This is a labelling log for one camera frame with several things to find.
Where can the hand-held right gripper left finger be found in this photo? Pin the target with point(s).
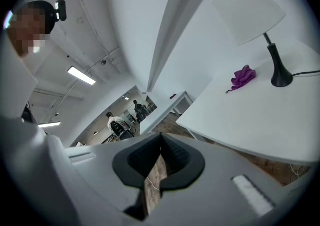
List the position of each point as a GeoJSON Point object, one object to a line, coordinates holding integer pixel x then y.
{"type": "Point", "coordinates": [87, 182]}

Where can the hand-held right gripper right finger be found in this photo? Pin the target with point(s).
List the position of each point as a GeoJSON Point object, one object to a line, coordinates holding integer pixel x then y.
{"type": "Point", "coordinates": [220, 190]}

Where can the purple cloth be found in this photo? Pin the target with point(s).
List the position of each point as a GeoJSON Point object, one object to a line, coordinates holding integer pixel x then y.
{"type": "Point", "coordinates": [242, 76]}

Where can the white table lamp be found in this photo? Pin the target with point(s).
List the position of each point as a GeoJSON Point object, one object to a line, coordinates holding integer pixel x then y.
{"type": "Point", "coordinates": [247, 7]}

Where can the ceiling light panel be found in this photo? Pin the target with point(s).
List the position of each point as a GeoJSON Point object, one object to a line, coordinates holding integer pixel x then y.
{"type": "Point", "coordinates": [48, 124]}
{"type": "Point", "coordinates": [81, 75]}

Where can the white square table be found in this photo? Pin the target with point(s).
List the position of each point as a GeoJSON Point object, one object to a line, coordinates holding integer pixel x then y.
{"type": "Point", "coordinates": [250, 124]}

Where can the white curved table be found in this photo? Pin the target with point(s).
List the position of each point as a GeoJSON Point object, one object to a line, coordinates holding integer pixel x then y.
{"type": "Point", "coordinates": [162, 112]}

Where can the dark red cloth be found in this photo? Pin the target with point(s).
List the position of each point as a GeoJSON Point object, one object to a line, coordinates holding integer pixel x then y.
{"type": "Point", "coordinates": [173, 96]}

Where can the white ceiling conduit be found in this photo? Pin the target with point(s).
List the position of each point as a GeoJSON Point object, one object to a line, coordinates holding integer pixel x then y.
{"type": "Point", "coordinates": [95, 32]}

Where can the person's face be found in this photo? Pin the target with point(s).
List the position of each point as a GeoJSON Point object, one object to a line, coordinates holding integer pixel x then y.
{"type": "Point", "coordinates": [27, 29]}

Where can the black head-mounted camera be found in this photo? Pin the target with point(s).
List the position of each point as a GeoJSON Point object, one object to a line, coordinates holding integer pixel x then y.
{"type": "Point", "coordinates": [60, 10]}

